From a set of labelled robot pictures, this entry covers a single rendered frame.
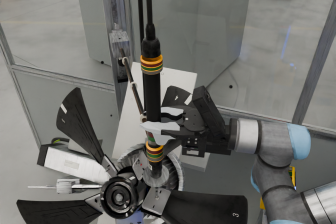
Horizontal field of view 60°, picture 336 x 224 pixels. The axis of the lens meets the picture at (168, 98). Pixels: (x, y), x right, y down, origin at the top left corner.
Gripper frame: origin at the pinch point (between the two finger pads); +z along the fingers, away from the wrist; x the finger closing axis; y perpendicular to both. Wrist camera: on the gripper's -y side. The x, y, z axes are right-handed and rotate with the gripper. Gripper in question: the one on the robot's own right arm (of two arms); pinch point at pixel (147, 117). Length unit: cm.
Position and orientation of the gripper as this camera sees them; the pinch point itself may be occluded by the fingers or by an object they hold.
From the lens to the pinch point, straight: 66.7
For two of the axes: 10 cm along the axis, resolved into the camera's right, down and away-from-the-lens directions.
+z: -9.9, -1.0, 1.2
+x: 1.6, -6.0, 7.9
